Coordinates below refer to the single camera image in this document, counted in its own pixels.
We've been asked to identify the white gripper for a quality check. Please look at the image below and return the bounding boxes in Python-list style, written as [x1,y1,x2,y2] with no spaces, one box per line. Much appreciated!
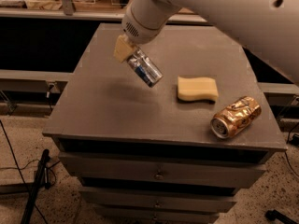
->
[114,8,165,63]

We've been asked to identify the silver redbull can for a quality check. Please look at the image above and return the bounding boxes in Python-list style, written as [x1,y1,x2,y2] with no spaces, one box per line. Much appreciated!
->
[126,49,163,87]

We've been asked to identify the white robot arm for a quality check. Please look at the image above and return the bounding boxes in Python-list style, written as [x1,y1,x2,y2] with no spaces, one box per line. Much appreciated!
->
[114,0,299,83]

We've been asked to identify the crushed gold soda can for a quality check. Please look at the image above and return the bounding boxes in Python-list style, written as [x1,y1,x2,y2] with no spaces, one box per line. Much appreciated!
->
[210,96,262,139]

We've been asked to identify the yellow sponge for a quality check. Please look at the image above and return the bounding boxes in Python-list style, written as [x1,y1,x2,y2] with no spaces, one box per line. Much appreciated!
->
[178,77,219,102]

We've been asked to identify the grey drawer cabinet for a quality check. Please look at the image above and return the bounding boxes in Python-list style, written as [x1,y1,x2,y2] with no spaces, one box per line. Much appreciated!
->
[44,24,286,224]

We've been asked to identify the top drawer knob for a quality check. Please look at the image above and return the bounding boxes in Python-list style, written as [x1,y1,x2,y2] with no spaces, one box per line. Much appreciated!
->
[154,170,164,181]

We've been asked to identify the black tripod leg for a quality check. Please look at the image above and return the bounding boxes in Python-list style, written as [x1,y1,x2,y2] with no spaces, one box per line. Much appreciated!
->
[21,149,50,224]

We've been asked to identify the black stand foot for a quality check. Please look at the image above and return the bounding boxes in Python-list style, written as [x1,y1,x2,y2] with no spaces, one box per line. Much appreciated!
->
[265,210,298,224]

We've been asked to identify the grey metal shelf rail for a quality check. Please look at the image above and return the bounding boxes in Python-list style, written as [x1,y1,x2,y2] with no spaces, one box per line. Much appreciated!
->
[0,7,208,25]

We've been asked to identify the black floor cable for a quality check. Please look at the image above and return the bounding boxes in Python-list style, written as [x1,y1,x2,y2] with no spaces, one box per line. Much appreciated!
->
[0,119,50,224]

